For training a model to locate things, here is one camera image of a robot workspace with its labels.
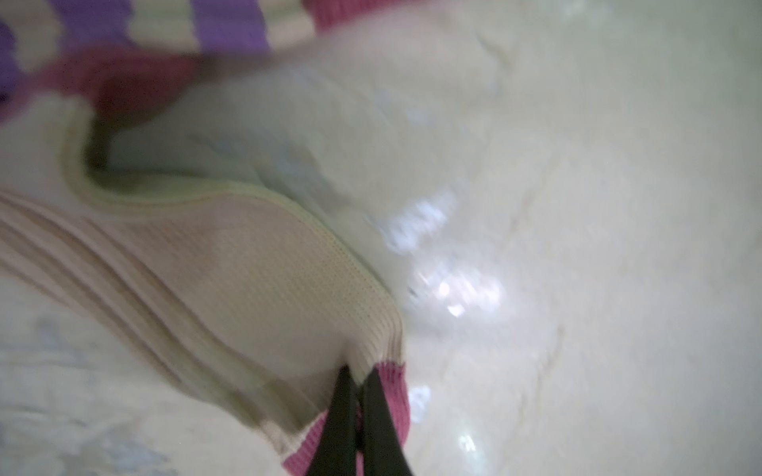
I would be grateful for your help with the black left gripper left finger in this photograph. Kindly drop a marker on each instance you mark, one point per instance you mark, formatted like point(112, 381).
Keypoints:
point(337, 449)

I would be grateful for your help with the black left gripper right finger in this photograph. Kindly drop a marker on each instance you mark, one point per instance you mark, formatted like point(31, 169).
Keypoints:
point(382, 452)

